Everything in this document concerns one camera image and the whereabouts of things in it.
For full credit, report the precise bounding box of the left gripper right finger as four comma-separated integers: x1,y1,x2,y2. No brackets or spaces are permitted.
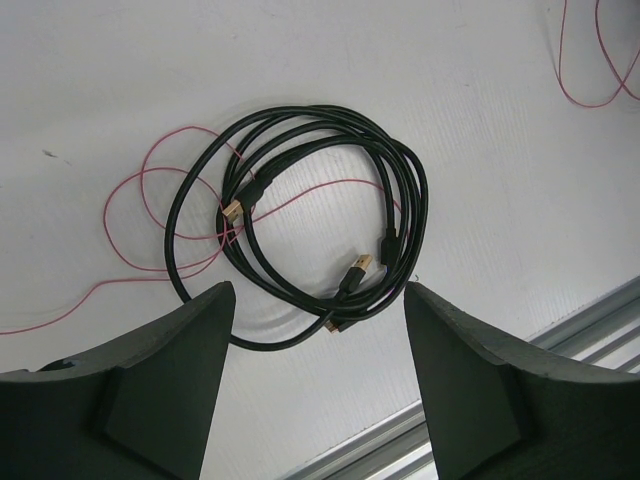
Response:
404,282,639,479

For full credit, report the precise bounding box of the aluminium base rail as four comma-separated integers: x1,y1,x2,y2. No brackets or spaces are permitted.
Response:
294,280,639,479

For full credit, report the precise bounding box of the black cable bundle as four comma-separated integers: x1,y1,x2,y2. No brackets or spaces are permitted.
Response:
163,103,430,352

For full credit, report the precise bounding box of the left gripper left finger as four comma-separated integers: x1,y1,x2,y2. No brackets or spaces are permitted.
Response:
1,282,236,479

